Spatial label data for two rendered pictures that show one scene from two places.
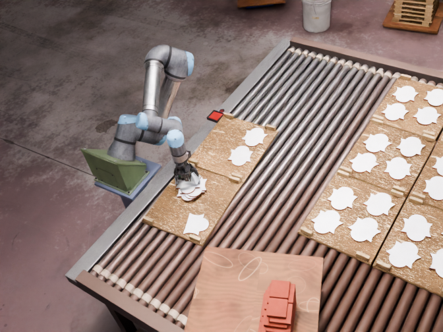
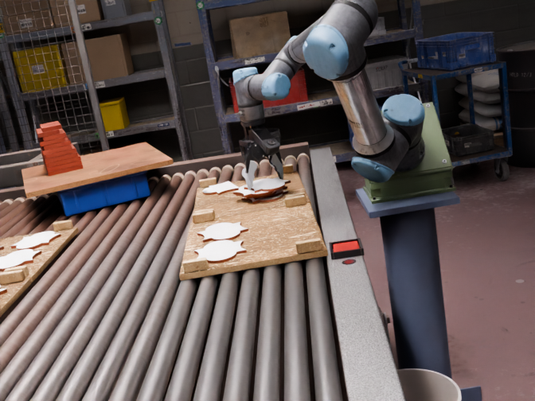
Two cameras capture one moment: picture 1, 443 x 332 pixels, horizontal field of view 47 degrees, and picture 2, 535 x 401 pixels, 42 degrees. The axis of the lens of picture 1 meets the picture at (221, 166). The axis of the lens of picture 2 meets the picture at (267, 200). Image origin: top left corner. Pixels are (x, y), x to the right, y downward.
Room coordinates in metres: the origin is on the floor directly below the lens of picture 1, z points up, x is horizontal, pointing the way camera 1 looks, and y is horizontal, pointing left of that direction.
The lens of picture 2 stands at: (3.37, -1.09, 1.50)
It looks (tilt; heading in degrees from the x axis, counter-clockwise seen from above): 15 degrees down; 142
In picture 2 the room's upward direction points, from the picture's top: 10 degrees counter-clockwise
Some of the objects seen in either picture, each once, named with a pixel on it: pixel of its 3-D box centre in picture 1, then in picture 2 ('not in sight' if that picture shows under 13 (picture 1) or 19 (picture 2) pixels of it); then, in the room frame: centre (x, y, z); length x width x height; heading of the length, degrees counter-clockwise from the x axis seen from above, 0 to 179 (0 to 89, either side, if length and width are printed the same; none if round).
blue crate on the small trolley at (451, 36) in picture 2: not in sight; (454, 51); (0.26, 3.21, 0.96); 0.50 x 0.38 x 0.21; 156
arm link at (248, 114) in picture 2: (180, 155); (251, 113); (1.70, 0.18, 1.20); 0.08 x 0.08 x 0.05
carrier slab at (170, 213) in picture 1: (192, 201); (249, 196); (1.63, 0.17, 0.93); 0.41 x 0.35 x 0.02; 143
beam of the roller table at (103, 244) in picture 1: (200, 140); (339, 239); (2.11, 0.09, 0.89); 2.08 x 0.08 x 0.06; 138
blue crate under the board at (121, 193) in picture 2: not in sight; (100, 184); (1.02, -0.04, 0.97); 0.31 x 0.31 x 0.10; 71
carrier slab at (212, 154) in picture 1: (233, 147); (251, 237); (1.96, -0.08, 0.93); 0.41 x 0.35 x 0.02; 142
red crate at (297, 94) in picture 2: not in sight; (267, 89); (-1.48, 2.85, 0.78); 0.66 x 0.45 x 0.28; 51
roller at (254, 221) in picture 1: (289, 172); (125, 266); (1.73, -0.34, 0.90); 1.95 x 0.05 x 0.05; 138
